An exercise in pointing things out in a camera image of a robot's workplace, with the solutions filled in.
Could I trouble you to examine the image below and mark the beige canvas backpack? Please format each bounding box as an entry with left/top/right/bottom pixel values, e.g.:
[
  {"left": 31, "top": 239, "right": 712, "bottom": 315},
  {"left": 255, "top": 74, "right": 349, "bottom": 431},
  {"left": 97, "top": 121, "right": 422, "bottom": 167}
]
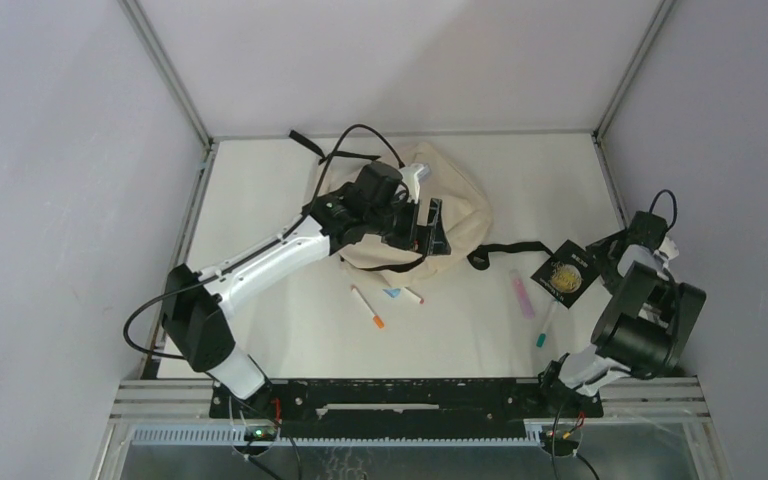
[{"left": 288, "top": 129, "right": 554, "bottom": 289}]

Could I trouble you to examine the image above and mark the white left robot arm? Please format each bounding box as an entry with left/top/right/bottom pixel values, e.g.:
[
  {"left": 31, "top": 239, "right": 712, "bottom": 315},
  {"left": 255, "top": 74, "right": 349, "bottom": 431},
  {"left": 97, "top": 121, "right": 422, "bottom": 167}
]
[{"left": 136, "top": 161, "right": 451, "bottom": 417}]

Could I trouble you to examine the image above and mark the orange capped white marker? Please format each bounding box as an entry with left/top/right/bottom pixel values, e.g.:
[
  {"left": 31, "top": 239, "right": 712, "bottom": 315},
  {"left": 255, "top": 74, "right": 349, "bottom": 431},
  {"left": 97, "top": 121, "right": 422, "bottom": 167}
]
[{"left": 350, "top": 284, "right": 385, "bottom": 329}]

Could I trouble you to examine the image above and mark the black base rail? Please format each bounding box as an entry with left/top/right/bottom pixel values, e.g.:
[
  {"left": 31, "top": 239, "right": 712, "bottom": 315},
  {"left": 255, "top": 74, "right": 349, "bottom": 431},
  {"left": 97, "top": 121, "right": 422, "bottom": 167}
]
[{"left": 208, "top": 377, "right": 604, "bottom": 441}]

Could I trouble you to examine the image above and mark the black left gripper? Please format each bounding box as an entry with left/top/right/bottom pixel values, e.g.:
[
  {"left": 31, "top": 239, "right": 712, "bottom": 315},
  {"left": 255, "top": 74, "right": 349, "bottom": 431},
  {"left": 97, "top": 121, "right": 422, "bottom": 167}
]
[{"left": 365, "top": 193, "right": 449, "bottom": 256}]

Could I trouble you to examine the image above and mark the black card with gold emblem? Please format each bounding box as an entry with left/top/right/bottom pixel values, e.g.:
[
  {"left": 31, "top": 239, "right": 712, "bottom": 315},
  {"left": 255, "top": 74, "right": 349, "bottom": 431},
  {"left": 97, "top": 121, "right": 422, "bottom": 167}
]
[{"left": 531, "top": 240, "right": 599, "bottom": 309}]

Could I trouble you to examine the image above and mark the teal capped white marker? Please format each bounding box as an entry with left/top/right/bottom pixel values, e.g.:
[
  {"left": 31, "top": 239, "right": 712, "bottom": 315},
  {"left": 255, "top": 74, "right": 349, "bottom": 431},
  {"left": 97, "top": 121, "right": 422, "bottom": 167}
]
[{"left": 535, "top": 301, "right": 558, "bottom": 348}]

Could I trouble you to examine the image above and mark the pink capped white marker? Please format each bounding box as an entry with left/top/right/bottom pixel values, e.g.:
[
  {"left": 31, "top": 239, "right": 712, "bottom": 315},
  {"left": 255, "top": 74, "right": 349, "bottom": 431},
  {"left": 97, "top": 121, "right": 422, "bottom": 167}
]
[{"left": 402, "top": 288, "right": 425, "bottom": 305}]

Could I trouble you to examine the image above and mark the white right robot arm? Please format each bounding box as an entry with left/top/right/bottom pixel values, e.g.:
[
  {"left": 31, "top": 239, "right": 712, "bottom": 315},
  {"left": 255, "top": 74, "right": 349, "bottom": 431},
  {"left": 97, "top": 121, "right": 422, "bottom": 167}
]
[{"left": 532, "top": 211, "right": 707, "bottom": 416}]

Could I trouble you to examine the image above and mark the pink highlighter pen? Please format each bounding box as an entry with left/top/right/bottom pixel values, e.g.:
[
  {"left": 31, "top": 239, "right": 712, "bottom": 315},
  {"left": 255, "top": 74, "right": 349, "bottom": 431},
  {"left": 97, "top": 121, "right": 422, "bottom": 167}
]
[{"left": 509, "top": 269, "right": 535, "bottom": 319}]

